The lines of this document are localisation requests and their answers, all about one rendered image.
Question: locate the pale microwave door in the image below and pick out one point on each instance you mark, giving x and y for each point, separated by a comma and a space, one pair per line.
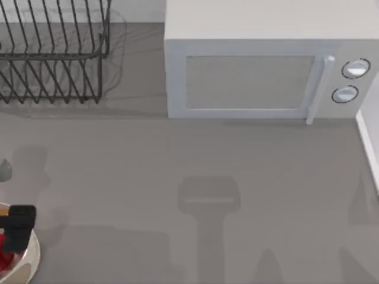
177, 77

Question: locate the pale microwave oven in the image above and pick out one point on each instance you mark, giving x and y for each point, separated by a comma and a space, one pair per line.
254, 20

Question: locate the small round microwave knob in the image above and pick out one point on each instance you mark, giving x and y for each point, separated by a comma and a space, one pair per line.
345, 94

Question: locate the white panel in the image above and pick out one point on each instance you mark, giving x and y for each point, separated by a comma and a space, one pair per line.
370, 142

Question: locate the large round microwave knob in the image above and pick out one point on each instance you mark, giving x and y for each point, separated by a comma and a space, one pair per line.
355, 68

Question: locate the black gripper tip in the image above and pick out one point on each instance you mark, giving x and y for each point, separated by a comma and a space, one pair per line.
20, 227

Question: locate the cream white bowl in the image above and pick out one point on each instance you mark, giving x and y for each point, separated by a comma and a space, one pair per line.
32, 254

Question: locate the red item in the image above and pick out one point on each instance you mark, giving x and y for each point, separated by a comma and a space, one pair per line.
6, 260

